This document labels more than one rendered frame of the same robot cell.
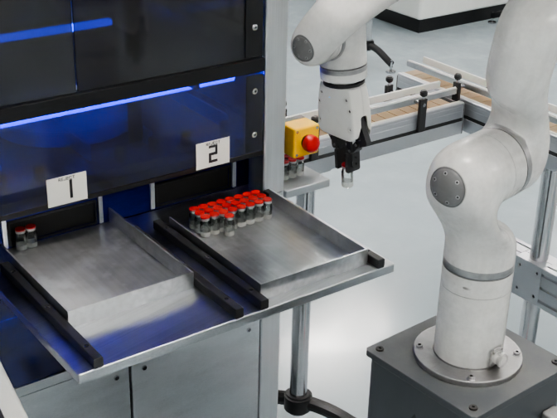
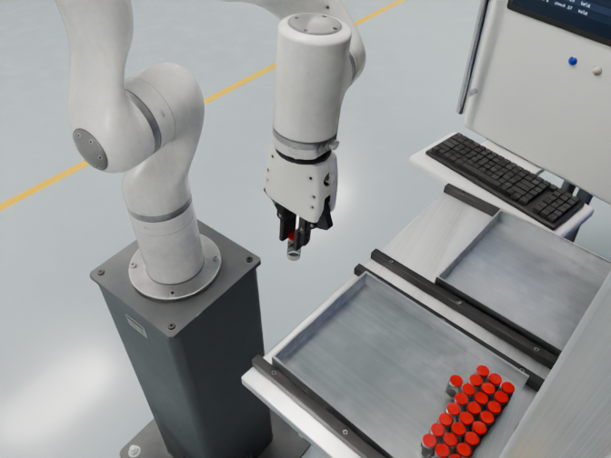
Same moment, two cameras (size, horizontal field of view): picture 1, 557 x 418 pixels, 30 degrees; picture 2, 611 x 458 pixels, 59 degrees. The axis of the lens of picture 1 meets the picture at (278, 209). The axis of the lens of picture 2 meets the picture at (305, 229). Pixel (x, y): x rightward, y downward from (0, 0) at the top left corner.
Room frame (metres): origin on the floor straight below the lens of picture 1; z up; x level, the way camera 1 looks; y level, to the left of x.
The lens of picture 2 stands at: (2.34, -0.23, 1.71)
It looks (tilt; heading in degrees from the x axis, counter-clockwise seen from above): 44 degrees down; 168
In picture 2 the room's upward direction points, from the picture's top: straight up
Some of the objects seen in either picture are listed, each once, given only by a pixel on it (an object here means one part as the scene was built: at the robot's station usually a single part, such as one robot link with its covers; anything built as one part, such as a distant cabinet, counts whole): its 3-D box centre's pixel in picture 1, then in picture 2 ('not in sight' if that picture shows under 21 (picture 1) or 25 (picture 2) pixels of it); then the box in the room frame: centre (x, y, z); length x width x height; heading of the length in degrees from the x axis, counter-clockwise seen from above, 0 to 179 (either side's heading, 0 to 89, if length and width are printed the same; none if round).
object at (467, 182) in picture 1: (474, 205); (159, 137); (1.52, -0.32, 1.16); 0.19 x 0.12 x 0.24; 137
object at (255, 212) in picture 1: (236, 216); (455, 410); (1.99, 0.09, 0.90); 0.18 x 0.02 x 0.05; 126
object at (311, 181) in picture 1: (290, 178); not in sight; (2.27, -0.03, 0.87); 0.14 x 0.13 x 0.02; 36
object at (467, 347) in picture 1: (472, 310); (168, 234); (1.55, -0.34, 0.95); 0.19 x 0.19 x 0.18
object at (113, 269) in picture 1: (91, 262); (546, 288); (1.79, 0.36, 0.90); 0.34 x 0.26 x 0.04; 36
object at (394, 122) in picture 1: (352, 123); not in sight; (2.52, -0.19, 0.92); 0.69 x 0.16 x 0.16; 126
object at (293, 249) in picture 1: (266, 240); (396, 371); (1.90, 0.02, 0.90); 0.34 x 0.26 x 0.04; 36
